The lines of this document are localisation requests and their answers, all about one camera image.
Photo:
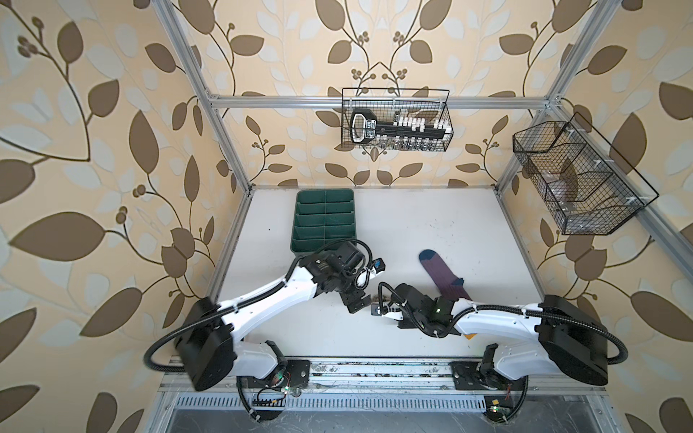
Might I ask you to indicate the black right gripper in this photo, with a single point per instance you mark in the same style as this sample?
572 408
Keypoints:
405 324

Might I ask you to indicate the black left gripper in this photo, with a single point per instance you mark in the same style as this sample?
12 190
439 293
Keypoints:
353 299

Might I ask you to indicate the purple sock orange cuff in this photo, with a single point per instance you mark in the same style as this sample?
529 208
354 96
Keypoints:
449 285

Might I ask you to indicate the green divided organizer tray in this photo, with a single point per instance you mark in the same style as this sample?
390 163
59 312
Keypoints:
322 216

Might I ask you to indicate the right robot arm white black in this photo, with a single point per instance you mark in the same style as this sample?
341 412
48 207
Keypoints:
545 338

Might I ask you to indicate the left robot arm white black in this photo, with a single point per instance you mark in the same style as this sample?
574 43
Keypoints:
211 345

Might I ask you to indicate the black tool set in basket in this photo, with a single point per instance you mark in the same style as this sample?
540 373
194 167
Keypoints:
364 127

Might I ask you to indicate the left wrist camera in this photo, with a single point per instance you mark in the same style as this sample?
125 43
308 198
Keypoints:
377 266

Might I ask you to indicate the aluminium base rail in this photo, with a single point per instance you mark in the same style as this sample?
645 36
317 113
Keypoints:
341 384

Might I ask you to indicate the black wire basket back wall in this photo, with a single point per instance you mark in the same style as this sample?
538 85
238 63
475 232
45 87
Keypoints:
430 103

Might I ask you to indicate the black wire basket wall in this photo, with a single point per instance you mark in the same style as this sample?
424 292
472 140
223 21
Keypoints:
430 103
588 185

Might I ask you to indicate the black wire basket right wall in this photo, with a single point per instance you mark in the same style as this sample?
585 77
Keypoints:
588 185

